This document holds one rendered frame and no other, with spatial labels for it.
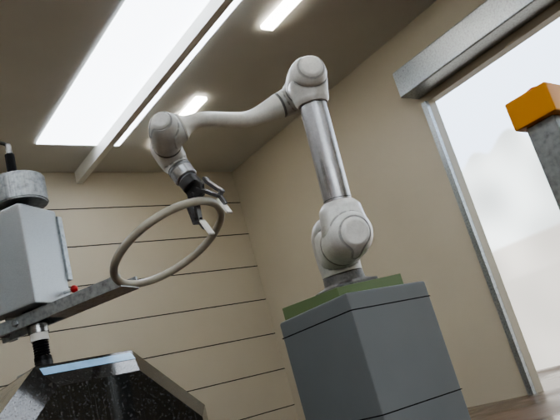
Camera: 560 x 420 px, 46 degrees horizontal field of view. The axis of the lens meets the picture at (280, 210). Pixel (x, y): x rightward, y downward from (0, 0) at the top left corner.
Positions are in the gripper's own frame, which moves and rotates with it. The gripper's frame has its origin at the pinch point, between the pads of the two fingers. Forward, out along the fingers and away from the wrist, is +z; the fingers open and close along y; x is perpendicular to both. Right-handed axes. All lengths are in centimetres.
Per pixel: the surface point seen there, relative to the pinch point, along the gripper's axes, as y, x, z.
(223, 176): 302, -595, -354
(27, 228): 61, 19, -54
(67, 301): 65, 18, -19
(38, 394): 50, 59, 22
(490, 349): 124, -474, 77
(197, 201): -0.7, 4.5, -8.4
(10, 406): 56, 65, 20
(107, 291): 49, 13, -10
